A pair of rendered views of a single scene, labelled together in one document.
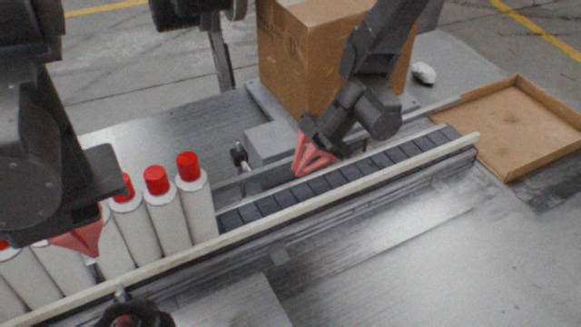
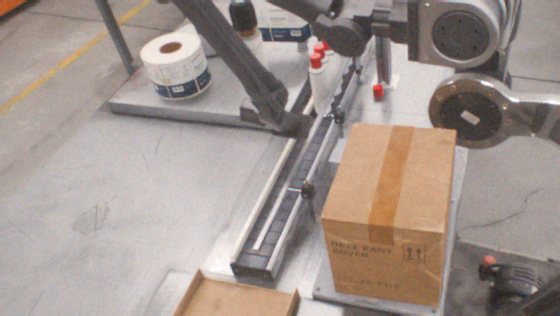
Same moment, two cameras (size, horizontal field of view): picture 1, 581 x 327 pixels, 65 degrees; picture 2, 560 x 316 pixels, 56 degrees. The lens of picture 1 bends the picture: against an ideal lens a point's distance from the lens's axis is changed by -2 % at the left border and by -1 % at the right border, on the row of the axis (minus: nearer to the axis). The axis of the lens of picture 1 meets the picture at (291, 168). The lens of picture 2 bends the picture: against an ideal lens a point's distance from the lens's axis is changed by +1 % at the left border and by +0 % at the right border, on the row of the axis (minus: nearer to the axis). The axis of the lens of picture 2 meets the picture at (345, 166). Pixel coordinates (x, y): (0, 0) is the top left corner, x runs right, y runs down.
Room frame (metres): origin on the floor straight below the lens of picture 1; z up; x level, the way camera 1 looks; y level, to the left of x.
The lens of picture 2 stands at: (1.51, -0.69, 1.88)
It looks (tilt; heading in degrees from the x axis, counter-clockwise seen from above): 44 degrees down; 138
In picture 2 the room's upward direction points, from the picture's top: 7 degrees counter-clockwise
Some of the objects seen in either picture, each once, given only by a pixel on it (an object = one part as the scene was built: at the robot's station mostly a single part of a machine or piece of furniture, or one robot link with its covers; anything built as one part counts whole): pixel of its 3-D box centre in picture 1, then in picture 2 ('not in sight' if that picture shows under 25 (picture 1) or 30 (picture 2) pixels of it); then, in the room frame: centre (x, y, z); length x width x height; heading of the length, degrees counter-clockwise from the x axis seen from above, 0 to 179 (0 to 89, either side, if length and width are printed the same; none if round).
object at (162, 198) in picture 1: (167, 215); (322, 74); (0.46, 0.20, 0.98); 0.05 x 0.05 x 0.20
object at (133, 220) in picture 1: (134, 222); (330, 66); (0.45, 0.25, 0.98); 0.05 x 0.05 x 0.20
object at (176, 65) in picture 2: not in sight; (177, 65); (-0.03, -0.03, 0.95); 0.20 x 0.20 x 0.14
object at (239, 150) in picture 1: (245, 178); (334, 128); (0.61, 0.09, 0.91); 0.07 x 0.03 x 0.16; 28
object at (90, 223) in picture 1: (64, 227); not in sight; (0.25, 0.20, 1.23); 0.07 x 0.07 x 0.09; 27
